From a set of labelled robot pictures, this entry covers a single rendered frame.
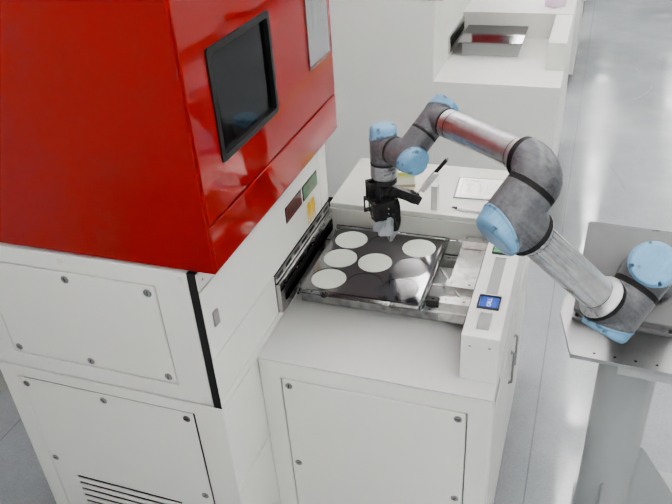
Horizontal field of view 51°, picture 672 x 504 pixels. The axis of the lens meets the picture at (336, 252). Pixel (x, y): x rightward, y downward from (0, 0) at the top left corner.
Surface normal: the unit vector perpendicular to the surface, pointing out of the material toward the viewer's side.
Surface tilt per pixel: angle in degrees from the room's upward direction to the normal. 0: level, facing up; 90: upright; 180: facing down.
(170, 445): 90
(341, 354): 0
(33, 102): 90
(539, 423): 0
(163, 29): 90
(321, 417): 90
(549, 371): 0
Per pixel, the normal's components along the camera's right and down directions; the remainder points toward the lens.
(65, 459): -0.32, 0.52
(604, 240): -0.32, -0.22
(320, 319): -0.06, -0.84
